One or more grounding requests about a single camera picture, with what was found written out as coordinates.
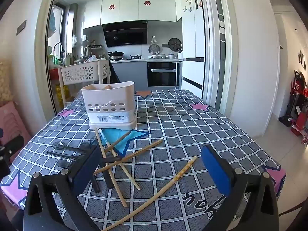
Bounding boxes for white refrigerator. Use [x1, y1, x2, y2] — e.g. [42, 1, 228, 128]
[180, 0, 207, 97]

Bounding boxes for black wok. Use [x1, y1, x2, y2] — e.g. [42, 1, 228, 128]
[107, 50, 126, 60]

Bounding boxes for yellow bag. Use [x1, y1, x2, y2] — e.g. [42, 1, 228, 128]
[56, 84, 70, 97]

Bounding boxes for black wall decoration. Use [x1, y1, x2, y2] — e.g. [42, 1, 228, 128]
[298, 50, 306, 70]

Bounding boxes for white plastic basket trolley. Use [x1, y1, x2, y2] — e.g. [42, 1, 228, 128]
[58, 60, 111, 109]

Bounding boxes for black cloth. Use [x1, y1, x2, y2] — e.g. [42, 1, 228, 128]
[109, 60, 121, 83]

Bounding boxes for pale patterned cushion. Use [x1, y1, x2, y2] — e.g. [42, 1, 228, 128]
[0, 61, 12, 106]

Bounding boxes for round dark compartment tray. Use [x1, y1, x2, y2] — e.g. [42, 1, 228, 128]
[168, 38, 183, 51]

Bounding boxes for pile of red bags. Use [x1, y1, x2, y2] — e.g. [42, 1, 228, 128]
[279, 70, 308, 145]

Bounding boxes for group of fridge magnets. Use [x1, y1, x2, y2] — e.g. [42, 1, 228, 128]
[183, 0, 203, 12]

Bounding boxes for white upper kitchen cabinets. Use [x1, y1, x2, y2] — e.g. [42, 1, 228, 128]
[83, 0, 182, 29]

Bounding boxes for pink plastic stool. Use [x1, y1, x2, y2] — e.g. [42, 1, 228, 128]
[0, 101, 32, 147]

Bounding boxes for black-handled utensil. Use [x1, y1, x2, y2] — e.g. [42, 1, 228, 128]
[46, 150, 83, 161]

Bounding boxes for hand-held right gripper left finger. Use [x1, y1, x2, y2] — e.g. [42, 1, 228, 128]
[23, 145, 103, 231]

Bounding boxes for bamboo chopstick with striped end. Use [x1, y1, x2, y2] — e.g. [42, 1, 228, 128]
[100, 128, 141, 190]

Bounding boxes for white plastic utensil holder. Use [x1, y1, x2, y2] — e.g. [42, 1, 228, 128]
[81, 81, 137, 131]

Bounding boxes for black built-in oven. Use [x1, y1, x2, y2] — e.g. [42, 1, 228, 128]
[147, 62, 178, 87]

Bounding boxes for grey checked tablecloth with stars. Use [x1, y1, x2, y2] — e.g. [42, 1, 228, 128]
[0, 89, 287, 231]

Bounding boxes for black range hood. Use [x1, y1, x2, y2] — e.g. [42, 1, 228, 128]
[102, 20, 148, 48]

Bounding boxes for curved kitchen faucet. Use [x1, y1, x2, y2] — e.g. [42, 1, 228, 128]
[53, 43, 64, 60]

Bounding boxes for grey wall switch panel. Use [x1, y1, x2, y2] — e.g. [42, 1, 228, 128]
[16, 20, 27, 35]

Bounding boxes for countertop spice rack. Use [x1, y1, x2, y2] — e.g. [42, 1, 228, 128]
[83, 44, 106, 60]

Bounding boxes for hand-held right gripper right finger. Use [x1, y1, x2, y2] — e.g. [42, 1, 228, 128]
[201, 144, 281, 231]

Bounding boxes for grey kitchen base cabinet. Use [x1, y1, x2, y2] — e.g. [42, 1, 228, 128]
[110, 59, 183, 90]

